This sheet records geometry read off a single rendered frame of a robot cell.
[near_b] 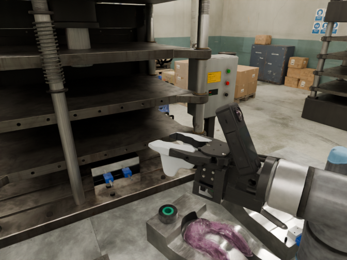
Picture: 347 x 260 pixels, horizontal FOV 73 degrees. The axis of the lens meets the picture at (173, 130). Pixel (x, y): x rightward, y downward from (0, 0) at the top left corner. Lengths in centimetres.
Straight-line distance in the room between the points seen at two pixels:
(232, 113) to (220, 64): 124
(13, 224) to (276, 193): 127
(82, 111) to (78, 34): 43
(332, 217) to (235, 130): 16
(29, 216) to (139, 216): 55
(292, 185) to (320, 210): 4
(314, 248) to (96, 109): 104
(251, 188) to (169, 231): 66
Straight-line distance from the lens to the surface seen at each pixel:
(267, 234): 113
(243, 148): 37
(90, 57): 120
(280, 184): 36
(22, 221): 143
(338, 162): 99
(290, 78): 785
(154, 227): 103
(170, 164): 42
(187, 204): 112
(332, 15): 496
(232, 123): 36
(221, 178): 38
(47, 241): 125
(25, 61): 118
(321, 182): 37
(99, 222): 125
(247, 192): 40
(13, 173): 131
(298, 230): 112
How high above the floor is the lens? 165
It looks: 24 degrees down
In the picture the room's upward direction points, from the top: straight up
